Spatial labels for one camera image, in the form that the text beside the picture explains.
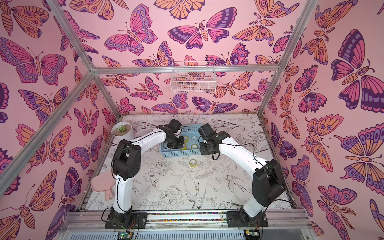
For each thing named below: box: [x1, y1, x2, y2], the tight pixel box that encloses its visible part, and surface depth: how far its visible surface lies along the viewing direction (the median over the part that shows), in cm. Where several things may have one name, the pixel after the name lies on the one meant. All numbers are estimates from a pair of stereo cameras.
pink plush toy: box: [90, 170, 116, 201], surface depth 87 cm
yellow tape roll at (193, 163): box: [189, 159, 197, 168], surface depth 94 cm
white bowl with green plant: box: [111, 121, 134, 142], surface depth 99 cm
